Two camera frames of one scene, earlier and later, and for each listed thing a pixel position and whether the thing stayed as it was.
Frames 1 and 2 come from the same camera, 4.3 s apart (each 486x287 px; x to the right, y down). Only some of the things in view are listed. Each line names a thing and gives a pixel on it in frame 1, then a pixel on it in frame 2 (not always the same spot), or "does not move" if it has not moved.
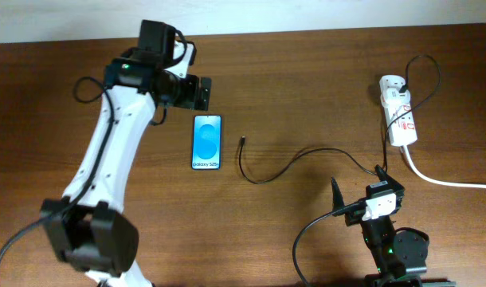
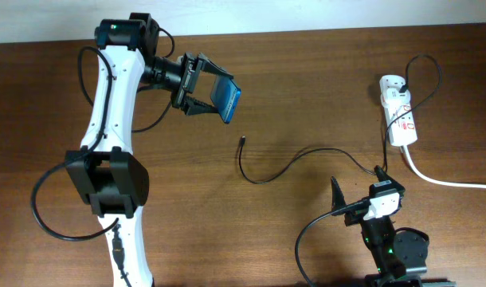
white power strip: (401, 129) does not move
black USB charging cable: (346, 152) does not move
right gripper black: (394, 186) does not move
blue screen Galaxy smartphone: (206, 143) to (225, 95)
